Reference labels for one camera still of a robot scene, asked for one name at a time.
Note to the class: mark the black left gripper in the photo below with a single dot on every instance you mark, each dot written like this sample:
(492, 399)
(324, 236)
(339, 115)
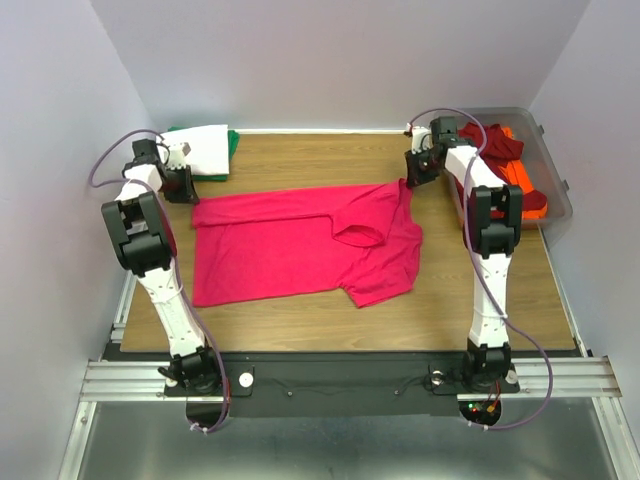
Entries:
(187, 194)

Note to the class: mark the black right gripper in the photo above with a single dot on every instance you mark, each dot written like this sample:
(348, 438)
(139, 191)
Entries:
(415, 176)

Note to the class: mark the pink t shirt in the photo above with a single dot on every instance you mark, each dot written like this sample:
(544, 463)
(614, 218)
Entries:
(360, 239)

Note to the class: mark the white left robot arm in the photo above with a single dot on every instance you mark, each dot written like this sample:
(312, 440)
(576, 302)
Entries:
(144, 245)

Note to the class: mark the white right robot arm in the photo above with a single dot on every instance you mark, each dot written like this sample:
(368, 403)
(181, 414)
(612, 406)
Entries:
(492, 223)

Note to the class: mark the folded white t shirt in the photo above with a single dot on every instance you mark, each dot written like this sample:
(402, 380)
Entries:
(205, 149)

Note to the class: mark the folded green t shirt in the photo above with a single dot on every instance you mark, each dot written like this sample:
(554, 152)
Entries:
(233, 145)

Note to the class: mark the dark red t shirt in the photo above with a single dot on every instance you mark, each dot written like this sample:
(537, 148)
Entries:
(500, 146)

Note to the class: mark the orange t shirt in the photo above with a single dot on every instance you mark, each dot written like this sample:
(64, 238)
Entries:
(535, 203)

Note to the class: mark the clear plastic storage bin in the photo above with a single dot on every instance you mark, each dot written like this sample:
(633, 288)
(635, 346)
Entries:
(539, 165)

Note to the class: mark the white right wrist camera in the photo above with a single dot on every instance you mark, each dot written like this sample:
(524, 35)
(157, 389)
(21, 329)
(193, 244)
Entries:
(421, 138)

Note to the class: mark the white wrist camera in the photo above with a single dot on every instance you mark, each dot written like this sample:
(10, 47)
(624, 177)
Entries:
(421, 138)
(179, 156)

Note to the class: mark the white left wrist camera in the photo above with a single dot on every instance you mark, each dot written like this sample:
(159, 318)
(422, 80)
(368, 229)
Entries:
(179, 156)

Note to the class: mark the aluminium mounting rail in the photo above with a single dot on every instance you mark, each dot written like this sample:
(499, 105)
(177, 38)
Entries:
(589, 377)

